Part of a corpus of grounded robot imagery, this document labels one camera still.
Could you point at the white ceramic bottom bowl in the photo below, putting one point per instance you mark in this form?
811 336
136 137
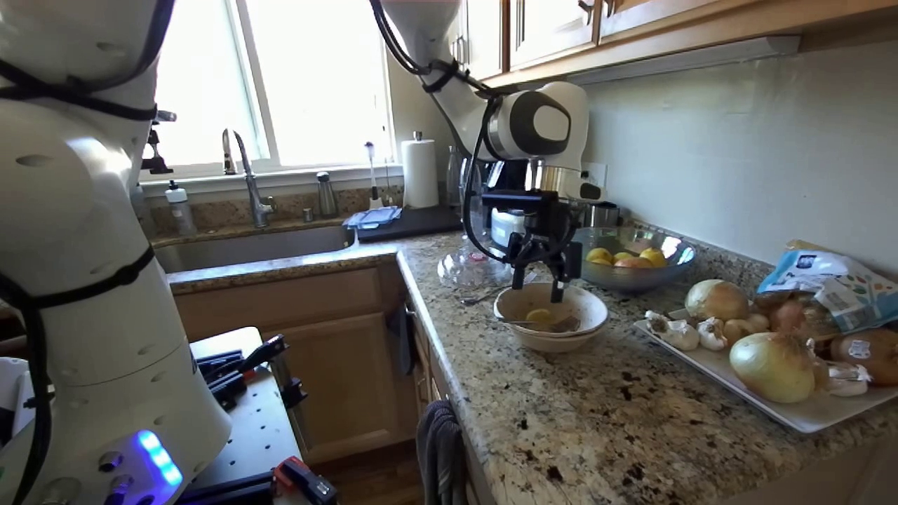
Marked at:
554 342

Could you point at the blue white food package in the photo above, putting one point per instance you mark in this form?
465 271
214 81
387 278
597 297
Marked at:
854 297

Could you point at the yellow lemon slice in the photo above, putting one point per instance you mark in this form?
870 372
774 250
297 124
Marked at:
543 318

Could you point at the glass fruit bowl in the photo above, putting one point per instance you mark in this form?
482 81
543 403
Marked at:
632 260

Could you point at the white rectangular tray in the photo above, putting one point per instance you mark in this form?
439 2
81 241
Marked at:
829 406

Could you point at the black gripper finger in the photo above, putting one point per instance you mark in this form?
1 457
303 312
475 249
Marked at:
520 266
560 276

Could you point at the chrome sink faucet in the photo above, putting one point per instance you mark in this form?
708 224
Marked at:
234 161

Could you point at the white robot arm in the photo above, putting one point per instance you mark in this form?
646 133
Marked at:
523 147

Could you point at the soap dispenser bottle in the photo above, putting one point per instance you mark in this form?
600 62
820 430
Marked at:
181 210

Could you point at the wooden upper cabinets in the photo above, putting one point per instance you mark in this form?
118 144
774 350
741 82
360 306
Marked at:
533 41

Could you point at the brown onion back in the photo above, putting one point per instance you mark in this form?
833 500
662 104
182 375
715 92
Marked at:
715 298

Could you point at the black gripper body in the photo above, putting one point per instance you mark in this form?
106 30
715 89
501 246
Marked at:
538 225

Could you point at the white ceramic top bowl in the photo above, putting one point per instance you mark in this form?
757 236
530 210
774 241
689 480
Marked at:
579 306

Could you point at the white ceramic bowl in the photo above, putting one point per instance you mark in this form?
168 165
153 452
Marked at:
579 306
554 342

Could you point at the large yellow onion front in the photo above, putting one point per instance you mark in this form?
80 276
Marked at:
771 370

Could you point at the paper towel roll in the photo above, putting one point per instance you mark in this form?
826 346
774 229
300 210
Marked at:
419 172

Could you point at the blue grey hanging towel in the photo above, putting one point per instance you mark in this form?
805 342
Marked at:
442 457

